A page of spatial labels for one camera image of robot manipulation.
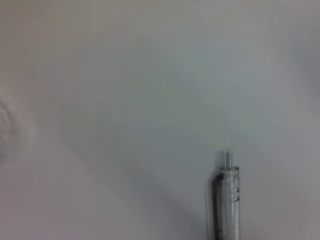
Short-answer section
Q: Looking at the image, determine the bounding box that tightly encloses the grey white ballpoint pen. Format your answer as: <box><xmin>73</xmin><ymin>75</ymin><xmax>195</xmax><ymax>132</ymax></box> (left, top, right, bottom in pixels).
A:
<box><xmin>206</xmin><ymin>147</ymin><xmax>241</xmax><ymax>240</ymax></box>

